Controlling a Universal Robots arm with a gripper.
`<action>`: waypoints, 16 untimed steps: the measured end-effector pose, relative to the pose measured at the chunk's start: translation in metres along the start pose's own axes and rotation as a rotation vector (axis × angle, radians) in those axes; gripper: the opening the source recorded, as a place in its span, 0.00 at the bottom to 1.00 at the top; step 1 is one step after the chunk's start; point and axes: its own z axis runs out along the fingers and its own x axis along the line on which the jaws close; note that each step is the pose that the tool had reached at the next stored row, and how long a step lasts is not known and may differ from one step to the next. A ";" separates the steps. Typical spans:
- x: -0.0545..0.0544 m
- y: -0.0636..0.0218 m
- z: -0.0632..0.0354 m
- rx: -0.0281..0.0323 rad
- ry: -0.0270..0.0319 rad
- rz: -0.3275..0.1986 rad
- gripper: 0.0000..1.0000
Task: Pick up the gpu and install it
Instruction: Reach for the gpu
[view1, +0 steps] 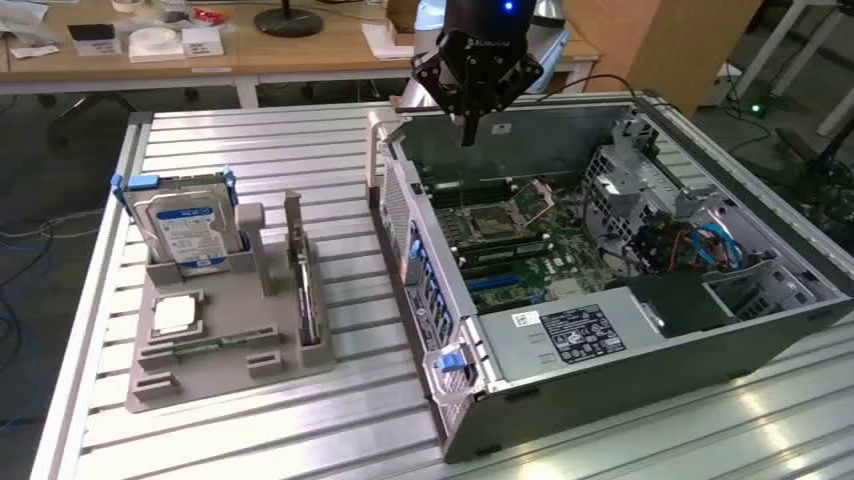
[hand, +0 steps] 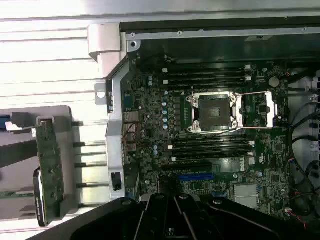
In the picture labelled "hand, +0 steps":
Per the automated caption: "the RAM slot with black clips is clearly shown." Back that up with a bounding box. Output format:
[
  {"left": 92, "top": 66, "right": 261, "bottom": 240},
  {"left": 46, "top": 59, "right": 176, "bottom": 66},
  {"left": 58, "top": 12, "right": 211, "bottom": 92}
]
[
  {"left": 172, "top": 135, "right": 251, "bottom": 145},
  {"left": 166, "top": 70, "right": 247, "bottom": 79},
  {"left": 166, "top": 81, "right": 247, "bottom": 90},
  {"left": 172, "top": 146, "right": 251, "bottom": 156}
]

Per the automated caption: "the long black expansion slot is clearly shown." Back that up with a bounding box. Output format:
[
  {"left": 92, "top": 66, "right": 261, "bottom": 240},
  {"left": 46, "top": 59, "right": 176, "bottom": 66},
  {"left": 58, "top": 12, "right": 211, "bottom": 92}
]
[{"left": 161, "top": 161, "right": 213, "bottom": 172}]

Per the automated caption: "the grey open PC case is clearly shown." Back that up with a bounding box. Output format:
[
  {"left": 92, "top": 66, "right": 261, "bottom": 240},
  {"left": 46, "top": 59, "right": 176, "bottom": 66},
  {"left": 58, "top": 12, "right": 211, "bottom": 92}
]
[{"left": 87, "top": 15, "right": 320, "bottom": 240}]

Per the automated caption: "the black cable bundle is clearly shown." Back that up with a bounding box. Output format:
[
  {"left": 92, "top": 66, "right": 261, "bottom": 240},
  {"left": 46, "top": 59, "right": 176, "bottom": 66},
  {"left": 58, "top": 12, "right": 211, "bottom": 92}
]
[{"left": 287, "top": 102, "right": 320, "bottom": 226}]

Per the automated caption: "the grey printed parts rack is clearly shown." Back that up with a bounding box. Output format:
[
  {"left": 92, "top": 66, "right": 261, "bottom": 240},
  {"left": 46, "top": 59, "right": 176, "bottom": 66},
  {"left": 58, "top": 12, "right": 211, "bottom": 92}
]
[{"left": 0, "top": 105, "right": 84, "bottom": 232}]

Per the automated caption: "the RAM slot with white clips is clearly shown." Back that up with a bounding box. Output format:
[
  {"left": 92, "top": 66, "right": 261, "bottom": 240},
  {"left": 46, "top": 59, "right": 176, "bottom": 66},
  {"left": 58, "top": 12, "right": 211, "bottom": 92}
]
[
  {"left": 171, "top": 151, "right": 255, "bottom": 162},
  {"left": 162, "top": 64, "right": 252, "bottom": 74},
  {"left": 167, "top": 140, "right": 255, "bottom": 151},
  {"left": 162, "top": 75, "right": 253, "bottom": 85}
]

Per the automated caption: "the green motherboard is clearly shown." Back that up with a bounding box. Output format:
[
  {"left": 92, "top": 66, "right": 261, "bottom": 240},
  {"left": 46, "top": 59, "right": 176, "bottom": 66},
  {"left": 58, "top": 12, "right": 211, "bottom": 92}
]
[{"left": 121, "top": 59, "right": 295, "bottom": 221}]

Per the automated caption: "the silver finned chipset heatsink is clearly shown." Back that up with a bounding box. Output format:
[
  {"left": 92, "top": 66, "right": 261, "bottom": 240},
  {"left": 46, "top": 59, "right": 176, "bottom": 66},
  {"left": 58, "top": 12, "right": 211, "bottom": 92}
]
[{"left": 233, "top": 184, "right": 260, "bottom": 209}]

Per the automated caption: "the blue expansion slot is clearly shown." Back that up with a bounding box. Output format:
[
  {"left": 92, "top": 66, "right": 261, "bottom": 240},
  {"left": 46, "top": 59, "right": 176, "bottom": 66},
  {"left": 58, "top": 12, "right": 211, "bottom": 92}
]
[{"left": 176, "top": 174, "right": 215, "bottom": 181}]

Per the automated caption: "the hard disk in blue carrier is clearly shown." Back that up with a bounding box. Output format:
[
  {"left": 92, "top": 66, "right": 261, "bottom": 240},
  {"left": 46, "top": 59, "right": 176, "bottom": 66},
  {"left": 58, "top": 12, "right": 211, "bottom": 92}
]
[{"left": 0, "top": 114, "right": 14, "bottom": 132}]

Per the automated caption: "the silver socket cover frame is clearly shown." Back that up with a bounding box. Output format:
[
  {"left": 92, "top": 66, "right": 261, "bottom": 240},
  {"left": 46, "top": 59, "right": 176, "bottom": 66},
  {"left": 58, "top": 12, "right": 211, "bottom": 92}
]
[{"left": 236, "top": 92, "right": 279, "bottom": 129}]

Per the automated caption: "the CPU socket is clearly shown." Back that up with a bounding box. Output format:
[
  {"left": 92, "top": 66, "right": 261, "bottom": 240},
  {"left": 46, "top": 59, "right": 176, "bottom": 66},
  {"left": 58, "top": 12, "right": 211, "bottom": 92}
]
[{"left": 186, "top": 90, "right": 239, "bottom": 133}]

